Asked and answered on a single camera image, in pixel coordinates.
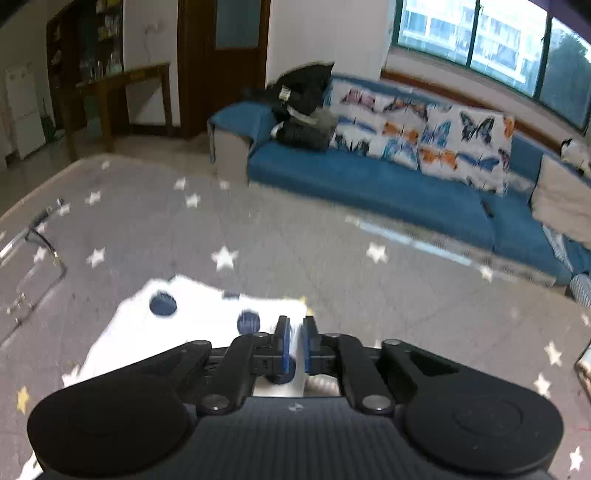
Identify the black remote control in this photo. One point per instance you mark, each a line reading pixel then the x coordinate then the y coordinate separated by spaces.
pixel 486 208

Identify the blue sofa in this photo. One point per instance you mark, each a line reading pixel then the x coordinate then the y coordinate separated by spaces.
pixel 369 189

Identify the dark wooden cabinet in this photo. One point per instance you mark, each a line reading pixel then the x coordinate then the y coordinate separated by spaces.
pixel 85 50

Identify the white refrigerator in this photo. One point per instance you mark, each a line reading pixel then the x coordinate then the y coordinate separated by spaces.
pixel 22 110

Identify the black and white plush toy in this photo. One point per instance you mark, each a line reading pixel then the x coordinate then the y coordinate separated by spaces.
pixel 576 155

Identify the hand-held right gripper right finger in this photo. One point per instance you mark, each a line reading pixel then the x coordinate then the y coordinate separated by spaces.
pixel 312 337

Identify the wooden table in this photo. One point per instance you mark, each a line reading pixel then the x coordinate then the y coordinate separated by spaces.
pixel 124 94

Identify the blue patterned cloth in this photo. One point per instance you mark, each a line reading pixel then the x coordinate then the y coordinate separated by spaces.
pixel 570 263

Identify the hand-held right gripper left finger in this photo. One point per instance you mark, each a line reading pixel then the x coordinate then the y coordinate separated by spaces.
pixel 281 336

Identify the black bag pile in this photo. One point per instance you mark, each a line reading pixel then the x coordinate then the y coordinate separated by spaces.
pixel 300 90

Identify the dark wooden door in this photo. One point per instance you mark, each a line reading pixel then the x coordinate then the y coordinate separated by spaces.
pixel 221 64

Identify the grey star-print blanket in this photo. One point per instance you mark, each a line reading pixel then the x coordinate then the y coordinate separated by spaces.
pixel 286 258

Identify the beige cushion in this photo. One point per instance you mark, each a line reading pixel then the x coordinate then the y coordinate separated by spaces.
pixel 561 198

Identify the white garment with blue dots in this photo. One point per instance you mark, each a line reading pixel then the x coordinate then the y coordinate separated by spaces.
pixel 203 318

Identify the green-framed window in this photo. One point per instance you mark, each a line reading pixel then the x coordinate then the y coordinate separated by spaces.
pixel 494 41

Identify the butterfly-print cushion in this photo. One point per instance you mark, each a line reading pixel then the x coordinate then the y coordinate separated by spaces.
pixel 466 143
pixel 374 121

